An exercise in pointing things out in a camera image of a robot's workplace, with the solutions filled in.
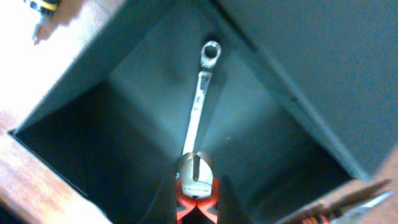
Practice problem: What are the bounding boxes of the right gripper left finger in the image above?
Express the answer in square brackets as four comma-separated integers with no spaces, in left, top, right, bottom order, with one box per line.
[139,161,177,224]

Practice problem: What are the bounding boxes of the yellow black screwdriver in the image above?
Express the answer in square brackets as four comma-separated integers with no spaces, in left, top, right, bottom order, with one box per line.
[23,0,61,45]

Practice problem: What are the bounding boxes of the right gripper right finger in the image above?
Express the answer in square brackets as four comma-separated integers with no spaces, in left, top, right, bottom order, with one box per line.
[218,175,249,224]

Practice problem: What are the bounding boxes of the silver ring wrench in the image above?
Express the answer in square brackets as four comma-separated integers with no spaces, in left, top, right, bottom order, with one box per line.
[182,40,221,156]

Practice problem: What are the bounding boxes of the black open box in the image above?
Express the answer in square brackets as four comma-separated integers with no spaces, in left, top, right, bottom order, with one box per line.
[12,1,397,223]

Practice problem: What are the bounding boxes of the orange needle-nose pliers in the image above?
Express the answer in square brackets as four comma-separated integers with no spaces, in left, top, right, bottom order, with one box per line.
[278,179,395,224]

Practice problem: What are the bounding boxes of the red diagonal cutting pliers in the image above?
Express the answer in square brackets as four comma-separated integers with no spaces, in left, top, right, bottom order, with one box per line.
[175,152,220,223]

